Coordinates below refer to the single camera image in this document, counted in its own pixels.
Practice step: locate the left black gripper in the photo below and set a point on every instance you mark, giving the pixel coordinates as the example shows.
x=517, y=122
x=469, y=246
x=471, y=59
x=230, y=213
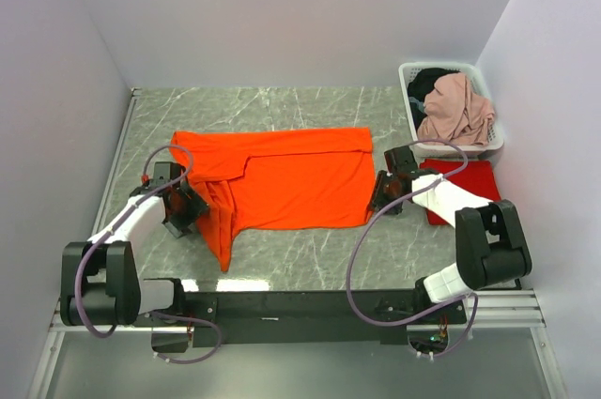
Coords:
x=196, y=207

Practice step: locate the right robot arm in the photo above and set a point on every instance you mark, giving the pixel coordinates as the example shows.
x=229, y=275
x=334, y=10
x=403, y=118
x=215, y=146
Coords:
x=490, y=245

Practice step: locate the orange t shirt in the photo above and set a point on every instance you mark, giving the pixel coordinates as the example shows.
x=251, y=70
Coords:
x=277, y=180

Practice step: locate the black garment in basket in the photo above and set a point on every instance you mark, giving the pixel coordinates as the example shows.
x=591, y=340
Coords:
x=420, y=87

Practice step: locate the black base beam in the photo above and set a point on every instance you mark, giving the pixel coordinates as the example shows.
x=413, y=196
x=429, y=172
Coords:
x=272, y=317

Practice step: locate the folded red t shirt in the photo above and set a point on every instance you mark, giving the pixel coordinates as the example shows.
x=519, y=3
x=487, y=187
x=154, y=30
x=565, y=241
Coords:
x=475, y=186

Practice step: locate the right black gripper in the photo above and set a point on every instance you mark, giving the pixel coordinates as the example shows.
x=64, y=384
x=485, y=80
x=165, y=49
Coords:
x=378, y=199

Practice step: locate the pink garment in basket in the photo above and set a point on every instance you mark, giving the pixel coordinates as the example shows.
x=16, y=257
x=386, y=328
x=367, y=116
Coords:
x=454, y=113

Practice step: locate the aluminium frame rail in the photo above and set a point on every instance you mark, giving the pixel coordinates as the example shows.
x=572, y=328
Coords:
x=500, y=361

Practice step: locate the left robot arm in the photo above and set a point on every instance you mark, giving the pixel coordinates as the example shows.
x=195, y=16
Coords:
x=100, y=284

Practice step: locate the white plastic laundry basket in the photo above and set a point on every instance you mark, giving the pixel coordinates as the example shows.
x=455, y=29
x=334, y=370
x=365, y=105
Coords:
x=407, y=73

